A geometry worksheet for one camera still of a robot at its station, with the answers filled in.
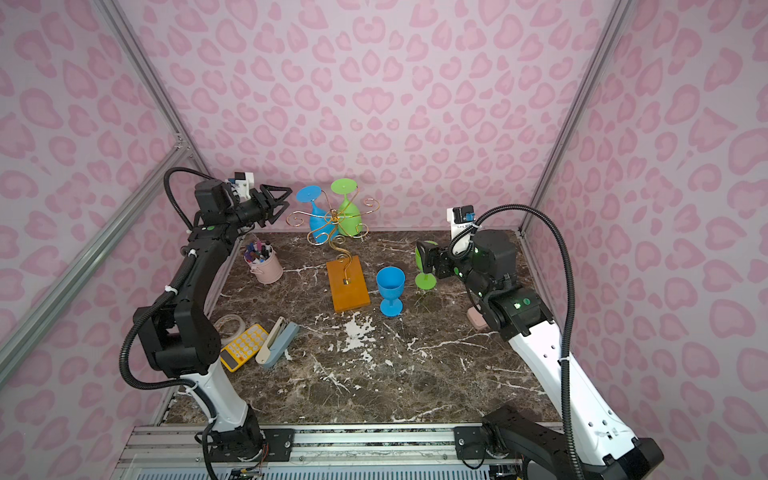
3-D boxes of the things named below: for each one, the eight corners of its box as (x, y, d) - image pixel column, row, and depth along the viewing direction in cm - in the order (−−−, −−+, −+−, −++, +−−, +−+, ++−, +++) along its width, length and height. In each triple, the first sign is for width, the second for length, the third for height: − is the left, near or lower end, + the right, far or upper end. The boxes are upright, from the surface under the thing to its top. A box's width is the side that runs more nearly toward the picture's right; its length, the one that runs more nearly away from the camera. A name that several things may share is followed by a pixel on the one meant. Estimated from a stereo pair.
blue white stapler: (256, 364, 89) (251, 358, 85) (283, 322, 97) (280, 316, 94) (274, 371, 87) (269, 366, 84) (300, 328, 96) (296, 322, 93)
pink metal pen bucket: (253, 285, 107) (238, 263, 97) (261, 263, 113) (248, 241, 103) (280, 285, 106) (268, 263, 97) (286, 263, 113) (276, 240, 103)
